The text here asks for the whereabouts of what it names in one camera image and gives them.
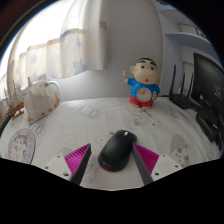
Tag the white star-print curtain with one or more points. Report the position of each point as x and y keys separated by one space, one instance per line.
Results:
x=86 y=40

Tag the large conch shell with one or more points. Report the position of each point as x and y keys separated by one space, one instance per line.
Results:
x=40 y=103

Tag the cartoon boy figure clock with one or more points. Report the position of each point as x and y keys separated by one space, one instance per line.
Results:
x=144 y=88

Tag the white printed tablecloth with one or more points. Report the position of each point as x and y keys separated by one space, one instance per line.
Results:
x=90 y=120

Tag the black monitor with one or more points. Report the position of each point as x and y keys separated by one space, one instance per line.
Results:
x=208 y=83

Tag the black computer mouse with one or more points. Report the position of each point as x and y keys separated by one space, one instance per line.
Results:
x=116 y=151

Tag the white wall shelf unit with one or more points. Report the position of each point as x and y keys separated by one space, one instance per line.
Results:
x=190 y=38

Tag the black keyboard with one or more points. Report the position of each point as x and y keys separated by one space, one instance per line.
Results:
x=3 y=125

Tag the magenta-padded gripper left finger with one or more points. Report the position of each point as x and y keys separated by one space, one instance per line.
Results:
x=77 y=160

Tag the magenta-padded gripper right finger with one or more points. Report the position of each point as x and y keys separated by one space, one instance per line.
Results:
x=148 y=160

